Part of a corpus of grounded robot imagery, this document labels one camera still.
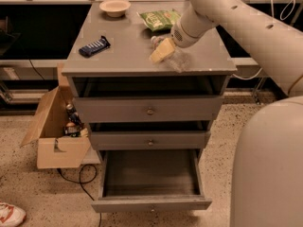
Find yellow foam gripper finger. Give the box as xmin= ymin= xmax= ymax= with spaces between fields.
xmin=150 ymin=37 xmax=175 ymax=63

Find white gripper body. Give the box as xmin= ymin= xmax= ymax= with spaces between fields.
xmin=170 ymin=6 xmax=218 ymax=48

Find clear plastic water bottle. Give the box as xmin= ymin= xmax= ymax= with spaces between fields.
xmin=155 ymin=45 xmax=189 ymax=73

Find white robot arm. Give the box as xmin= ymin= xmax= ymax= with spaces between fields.
xmin=151 ymin=0 xmax=303 ymax=227

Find grey wooden drawer cabinet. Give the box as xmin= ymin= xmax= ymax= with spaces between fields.
xmin=62 ymin=0 xmax=238 ymax=158

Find grey top drawer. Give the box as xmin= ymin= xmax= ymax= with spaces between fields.
xmin=74 ymin=96 xmax=223 ymax=123

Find grey middle drawer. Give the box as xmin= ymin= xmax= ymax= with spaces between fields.
xmin=90 ymin=131 xmax=210 ymax=150

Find grey open bottom drawer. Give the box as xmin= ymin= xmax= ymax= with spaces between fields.
xmin=92 ymin=149 xmax=211 ymax=213

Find green chip bag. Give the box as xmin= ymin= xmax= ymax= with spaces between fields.
xmin=139 ymin=9 xmax=181 ymax=32

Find beige bowl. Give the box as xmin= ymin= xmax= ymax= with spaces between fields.
xmin=99 ymin=0 xmax=131 ymax=18

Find dark blue snack bar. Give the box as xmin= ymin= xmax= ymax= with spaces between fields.
xmin=79 ymin=36 xmax=111 ymax=58

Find cans in cardboard box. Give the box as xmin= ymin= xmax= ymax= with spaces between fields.
xmin=63 ymin=103 xmax=88 ymax=137

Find open cardboard box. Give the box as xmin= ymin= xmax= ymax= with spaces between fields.
xmin=19 ymin=62 xmax=93 ymax=170

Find white red sneaker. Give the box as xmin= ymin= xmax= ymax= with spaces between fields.
xmin=0 ymin=202 xmax=27 ymax=227

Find black floor cable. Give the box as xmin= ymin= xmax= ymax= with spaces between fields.
xmin=56 ymin=164 xmax=103 ymax=227

